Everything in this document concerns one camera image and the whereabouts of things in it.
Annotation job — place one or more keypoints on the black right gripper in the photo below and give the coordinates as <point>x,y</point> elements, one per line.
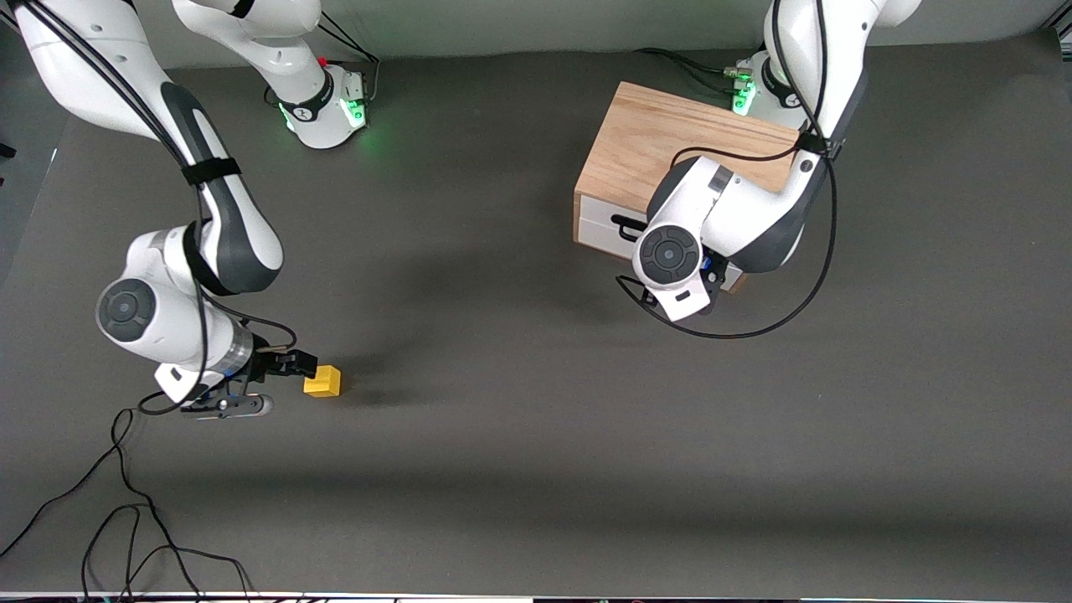
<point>270,364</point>

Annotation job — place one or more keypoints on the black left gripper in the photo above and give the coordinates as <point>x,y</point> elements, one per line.
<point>720,262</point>

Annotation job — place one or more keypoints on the small yellow block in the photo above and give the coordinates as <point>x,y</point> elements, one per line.
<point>323,382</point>

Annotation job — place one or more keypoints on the white-fronted wooden drawer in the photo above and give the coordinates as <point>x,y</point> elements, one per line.
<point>595,234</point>

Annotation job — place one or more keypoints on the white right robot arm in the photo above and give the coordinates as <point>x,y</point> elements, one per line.
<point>226,218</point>

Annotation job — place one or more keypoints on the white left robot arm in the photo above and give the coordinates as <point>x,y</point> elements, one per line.
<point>737,218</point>

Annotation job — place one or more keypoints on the light wooden drawer cabinet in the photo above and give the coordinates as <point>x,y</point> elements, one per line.
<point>653,134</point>

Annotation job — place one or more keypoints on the aluminium frame rail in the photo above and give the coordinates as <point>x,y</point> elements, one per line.
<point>1062,35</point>
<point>5,18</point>

